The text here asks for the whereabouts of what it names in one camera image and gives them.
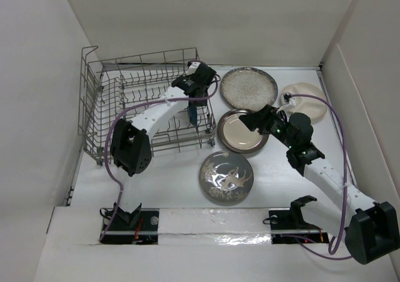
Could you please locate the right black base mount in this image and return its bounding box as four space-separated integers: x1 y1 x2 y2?
262 195 329 244

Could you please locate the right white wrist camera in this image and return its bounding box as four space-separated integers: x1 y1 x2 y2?
280 93 296 112

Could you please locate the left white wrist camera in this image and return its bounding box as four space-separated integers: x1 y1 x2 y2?
187 60 201 74

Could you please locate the speckled round plate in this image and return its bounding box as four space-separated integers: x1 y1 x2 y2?
220 67 278 111

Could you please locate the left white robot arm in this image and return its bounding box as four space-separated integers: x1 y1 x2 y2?
109 61 218 176

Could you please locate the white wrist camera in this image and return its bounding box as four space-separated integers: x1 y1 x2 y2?
187 60 201 74
280 93 296 112

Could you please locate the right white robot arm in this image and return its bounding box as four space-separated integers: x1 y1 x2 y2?
239 105 399 264

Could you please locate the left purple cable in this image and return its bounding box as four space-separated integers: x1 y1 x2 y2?
99 59 221 242

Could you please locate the blue leaf shaped plate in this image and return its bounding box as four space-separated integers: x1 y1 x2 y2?
187 103 198 127

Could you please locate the cream divided dish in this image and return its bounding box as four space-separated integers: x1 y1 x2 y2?
279 83 328 124

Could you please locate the grey wire dish rack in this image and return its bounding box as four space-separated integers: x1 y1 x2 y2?
77 46 216 166

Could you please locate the grey deer pattern plate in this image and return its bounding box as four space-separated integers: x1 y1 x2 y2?
199 151 254 205

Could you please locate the cream plate brown rim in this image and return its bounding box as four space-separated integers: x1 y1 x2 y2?
217 109 269 154

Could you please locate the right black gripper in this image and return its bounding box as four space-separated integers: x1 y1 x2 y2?
237 104 295 149

